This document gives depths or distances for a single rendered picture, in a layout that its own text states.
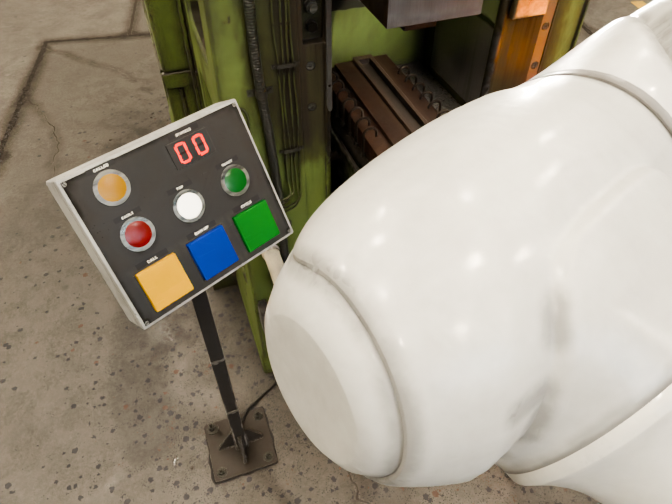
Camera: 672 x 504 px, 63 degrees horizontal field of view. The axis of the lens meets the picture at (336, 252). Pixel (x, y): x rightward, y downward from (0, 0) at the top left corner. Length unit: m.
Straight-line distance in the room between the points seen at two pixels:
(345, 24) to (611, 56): 1.38
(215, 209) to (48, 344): 1.44
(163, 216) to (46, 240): 1.80
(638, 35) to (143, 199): 0.80
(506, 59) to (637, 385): 1.34
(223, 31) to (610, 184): 1.02
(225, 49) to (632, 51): 0.98
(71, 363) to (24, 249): 0.70
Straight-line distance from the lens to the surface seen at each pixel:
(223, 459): 1.89
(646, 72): 0.27
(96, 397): 2.13
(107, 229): 0.95
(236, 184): 1.02
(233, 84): 1.21
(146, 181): 0.96
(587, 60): 0.27
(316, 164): 1.39
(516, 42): 1.47
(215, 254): 1.01
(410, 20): 1.12
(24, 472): 2.09
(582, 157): 0.20
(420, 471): 0.17
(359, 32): 1.65
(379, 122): 1.35
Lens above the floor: 1.72
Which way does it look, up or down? 46 degrees down
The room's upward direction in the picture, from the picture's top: straight up
